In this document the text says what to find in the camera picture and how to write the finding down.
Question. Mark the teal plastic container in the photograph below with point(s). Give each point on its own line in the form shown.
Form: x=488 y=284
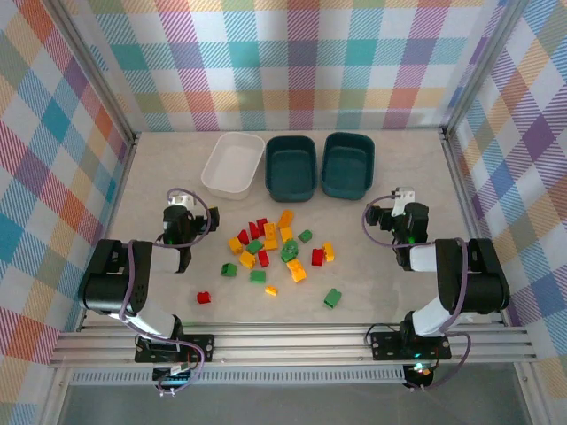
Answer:
x=290 y=170
x=347 y=168

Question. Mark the green lego brick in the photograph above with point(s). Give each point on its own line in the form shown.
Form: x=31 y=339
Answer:
x=254 y=246
x=305 y=236
x=258 y=276
x=229 y=269
x=332 y=298

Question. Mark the aluminium side rail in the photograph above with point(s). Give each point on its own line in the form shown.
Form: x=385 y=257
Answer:
x=111 y=221
x=467 y=199

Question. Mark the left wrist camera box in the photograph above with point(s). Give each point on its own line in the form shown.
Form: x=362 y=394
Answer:
x=182 y=200

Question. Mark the green round lego with eyes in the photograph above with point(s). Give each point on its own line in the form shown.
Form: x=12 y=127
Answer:
x=289 y=251

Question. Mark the small yellow lego brick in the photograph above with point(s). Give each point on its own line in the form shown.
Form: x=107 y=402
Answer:
x=271 y=290

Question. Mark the red rounded lego brick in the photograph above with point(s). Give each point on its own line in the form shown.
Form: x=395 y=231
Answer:
x=253 y=229

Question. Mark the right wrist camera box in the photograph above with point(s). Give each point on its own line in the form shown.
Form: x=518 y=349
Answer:
x=404 y=195

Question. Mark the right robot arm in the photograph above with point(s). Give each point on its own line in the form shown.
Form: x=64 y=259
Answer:
x=483 y=283

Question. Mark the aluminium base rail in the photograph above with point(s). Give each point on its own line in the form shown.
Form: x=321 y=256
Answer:
x=288 y=345

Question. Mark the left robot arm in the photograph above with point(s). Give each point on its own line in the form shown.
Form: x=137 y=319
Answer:
x=111 y=283

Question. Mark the black controller board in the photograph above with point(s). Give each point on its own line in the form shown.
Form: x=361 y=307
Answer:
x=423 y=374
x=170 y=378

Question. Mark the white plastic container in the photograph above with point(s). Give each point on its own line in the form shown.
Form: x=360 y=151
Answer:
x=232 y=166

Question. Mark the aluminium frame post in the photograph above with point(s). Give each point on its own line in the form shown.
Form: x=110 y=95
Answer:
x=102 y=66
x=480 y=66

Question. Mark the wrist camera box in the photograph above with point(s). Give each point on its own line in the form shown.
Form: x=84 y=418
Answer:
x=404 y=195
x=182 y=200

